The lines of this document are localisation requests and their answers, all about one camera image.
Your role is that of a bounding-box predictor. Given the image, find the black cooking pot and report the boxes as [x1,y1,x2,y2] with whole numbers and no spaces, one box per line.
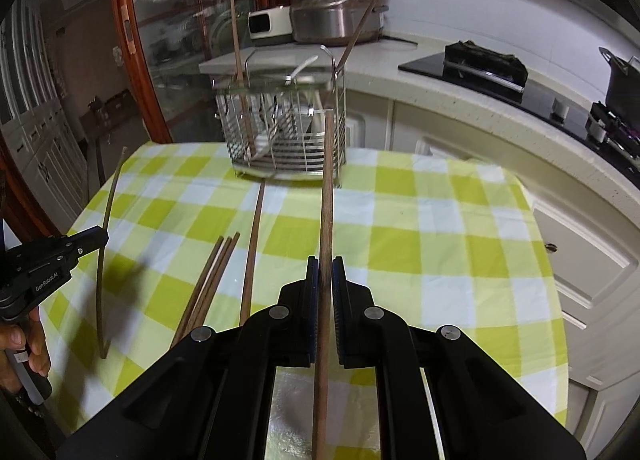
[599,46,640,131]

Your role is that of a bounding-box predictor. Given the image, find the metal wire utensil caddy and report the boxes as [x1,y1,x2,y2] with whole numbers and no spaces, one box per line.
[201,44,346,185]

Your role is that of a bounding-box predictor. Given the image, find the white small appliance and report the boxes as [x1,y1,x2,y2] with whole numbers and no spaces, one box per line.
[247,5,294,46]

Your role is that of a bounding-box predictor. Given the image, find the gas stove top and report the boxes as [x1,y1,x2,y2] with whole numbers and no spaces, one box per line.
[585,102,639,174]

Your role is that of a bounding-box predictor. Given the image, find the green checkered tablecloth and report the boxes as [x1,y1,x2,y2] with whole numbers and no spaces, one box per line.
[43,144,568,429]

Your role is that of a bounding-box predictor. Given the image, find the red framed glass door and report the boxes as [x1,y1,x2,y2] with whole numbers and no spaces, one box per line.
[112,0,293,143]

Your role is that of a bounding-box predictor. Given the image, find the brown wooden chopstick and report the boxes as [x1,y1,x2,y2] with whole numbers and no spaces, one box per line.
[169,236,224,348]
[177,237,232,338]
[311,113,334,460]
[188,232,240,331]
[336,0,378,72]
[230,0,255,158]
[239,181,265,326]
[95,145,129,360]

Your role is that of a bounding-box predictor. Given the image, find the white ceramic spoon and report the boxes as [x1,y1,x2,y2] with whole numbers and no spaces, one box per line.
[246,52,326,167]

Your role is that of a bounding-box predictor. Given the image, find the white kitchen cabinet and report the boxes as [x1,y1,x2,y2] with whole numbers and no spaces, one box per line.
[347,91,639,456]

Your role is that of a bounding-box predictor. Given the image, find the left hand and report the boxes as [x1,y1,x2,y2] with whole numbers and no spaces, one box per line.
[0,306,51,394]

